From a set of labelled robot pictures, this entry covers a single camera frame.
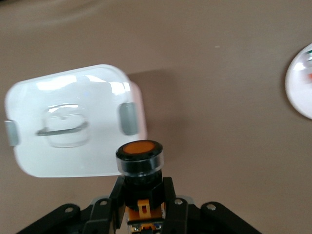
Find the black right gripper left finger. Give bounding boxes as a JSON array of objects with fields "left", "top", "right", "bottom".
[{"left": 83, "top": 175, "right": 126, "bottom": 234}]

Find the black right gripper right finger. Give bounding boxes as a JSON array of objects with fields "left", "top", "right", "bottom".
[{"left": 161, "top": 176, "right": 191, "bottom": 234}]

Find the orange push button switch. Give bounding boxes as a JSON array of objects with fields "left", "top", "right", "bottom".
[{"left": 115, "top": 139, "right": 169, "bottom": 234}]

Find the grey box latch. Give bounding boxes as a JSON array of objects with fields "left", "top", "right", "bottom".
[
  {"left": 117, "top": 102, "right": 140, "bottom": 136},
  {"left": 4, "top": 119, "right": 20, "bottom": 147}
]

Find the white lidded storage box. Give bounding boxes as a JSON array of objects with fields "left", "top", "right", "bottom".
[{"left": 4, "top": 63, "right": 149, "bottom": 178}]

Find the brown table mat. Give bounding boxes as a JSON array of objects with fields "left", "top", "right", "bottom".
[{"left": 0, "top": 0, "right": 312, "bottom": 234}]

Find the pink round plate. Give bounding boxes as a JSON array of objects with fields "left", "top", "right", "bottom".
[{"left": 284, "top": 43, "right": 312, "bottom": 120}]

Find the small white orange part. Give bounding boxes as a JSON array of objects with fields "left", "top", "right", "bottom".
[{"left": 303, "top": 50, "right": 312, "bottom": 81}]

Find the grey box lid handle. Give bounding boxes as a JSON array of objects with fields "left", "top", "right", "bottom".
[{"left": 36, "top": 121, "right": 89, "bottom": 137}]

